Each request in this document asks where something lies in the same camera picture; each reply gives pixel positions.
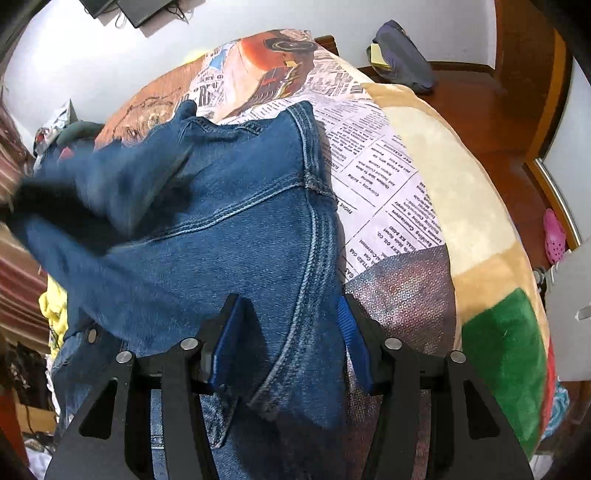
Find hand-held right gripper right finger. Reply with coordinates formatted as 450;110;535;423
338;294;536;480

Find newspaper print bedsheet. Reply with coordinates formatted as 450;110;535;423
95;28;458;480

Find blue denim jeans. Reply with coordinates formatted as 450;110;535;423
9;99;352;480

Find pink clog shoe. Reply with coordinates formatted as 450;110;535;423
542;209;568;264

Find dark grey bag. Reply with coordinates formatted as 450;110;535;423
372;19;437;93

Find yellow cartoon blanket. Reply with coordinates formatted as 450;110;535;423
39;272;71;361

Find black wall television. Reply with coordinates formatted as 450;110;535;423
78;0;122;19

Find pile of clutter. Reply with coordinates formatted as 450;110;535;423
34;99;105;157

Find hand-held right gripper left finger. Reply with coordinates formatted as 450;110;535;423
46;294;254;480

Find teal patterned cloth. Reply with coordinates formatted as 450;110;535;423
540;382;574;440

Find small black wall monitor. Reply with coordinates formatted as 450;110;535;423
115;0;185;28

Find striped red curtain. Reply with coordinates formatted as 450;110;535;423
0;83;49;352

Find yellow paper pad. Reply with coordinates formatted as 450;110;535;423
367;42;391;70

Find wooden bed frame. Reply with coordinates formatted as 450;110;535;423
315;35;342;58

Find beige green plush blanket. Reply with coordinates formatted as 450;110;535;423
360;80;555;457

